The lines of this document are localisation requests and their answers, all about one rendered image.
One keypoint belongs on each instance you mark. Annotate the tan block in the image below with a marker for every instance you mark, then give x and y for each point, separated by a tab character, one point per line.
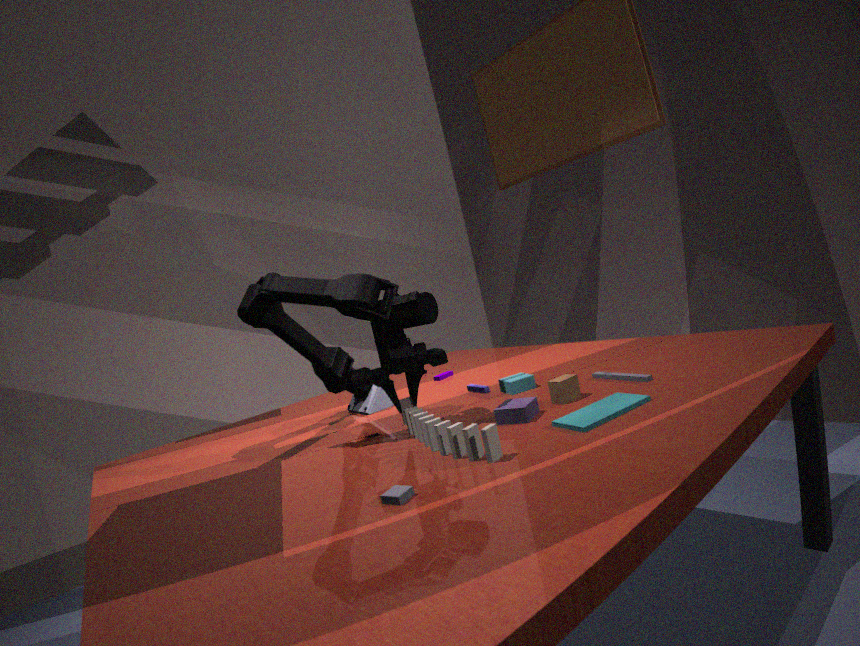
564	389

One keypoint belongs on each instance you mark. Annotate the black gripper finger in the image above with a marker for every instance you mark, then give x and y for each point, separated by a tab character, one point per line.
388	388
413	381

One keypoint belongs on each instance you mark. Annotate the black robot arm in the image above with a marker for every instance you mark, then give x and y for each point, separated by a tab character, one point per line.
353	295

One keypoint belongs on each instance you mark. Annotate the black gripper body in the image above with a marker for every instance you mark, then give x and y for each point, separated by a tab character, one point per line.
364	377

